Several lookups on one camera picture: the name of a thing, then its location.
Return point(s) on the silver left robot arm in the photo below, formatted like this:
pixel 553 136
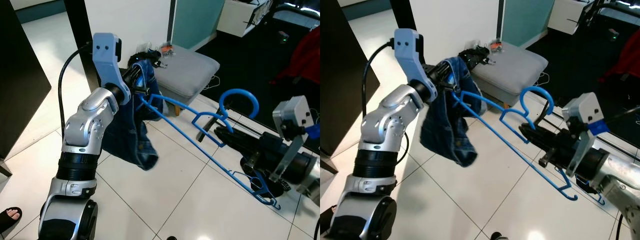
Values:
pixel 382 125
pixel 85 125

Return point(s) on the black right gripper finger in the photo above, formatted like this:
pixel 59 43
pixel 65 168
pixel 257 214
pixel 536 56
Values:
pixel 546 160
pixel 535 135
pixel 250 163
pixel 237 138

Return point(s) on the black door frame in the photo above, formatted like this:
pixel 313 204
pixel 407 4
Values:
pixel 77 30
pixel 402 15

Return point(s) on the small orange item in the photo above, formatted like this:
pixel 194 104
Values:
pixel 167 49
pixel 497 46

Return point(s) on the small grey device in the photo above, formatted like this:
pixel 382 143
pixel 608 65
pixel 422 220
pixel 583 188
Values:
pixel 283 36
pixel 614 34

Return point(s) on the black carpet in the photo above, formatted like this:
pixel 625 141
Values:
pixel 245 65
pixel 575 60

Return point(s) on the person in leopard skirt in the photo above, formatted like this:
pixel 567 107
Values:
pixel 11 216

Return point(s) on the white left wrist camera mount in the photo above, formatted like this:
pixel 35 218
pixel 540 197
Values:
pixel 407 50
pixel 105 55

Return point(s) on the black partition post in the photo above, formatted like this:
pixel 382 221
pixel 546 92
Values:
pixel 172 20
pixel 500 20

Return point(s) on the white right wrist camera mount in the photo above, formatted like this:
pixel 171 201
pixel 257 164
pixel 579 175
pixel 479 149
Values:
pixel 292 115
pixel 582 112

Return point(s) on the grey cushioned ottoman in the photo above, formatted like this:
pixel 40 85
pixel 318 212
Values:
pixel 187 75
pixel 515 70

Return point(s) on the red cloth cover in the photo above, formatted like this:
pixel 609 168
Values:
pixel 625 65
pixel 302 60

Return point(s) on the white cabinet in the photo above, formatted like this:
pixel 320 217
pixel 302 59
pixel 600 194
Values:
pixel 235 17
pixel 562 15

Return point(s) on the black furniture panel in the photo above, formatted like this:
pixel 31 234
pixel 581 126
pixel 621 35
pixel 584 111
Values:
pixel 326 162
pixel 5 168

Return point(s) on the blue plastic hanger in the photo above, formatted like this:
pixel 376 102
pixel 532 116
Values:
pixel 239 91
pixel 537 89

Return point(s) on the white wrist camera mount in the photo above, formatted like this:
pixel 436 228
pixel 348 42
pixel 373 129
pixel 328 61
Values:
pixel 292 115
pixel 407 50
pixel 582 112
pixel 105 55

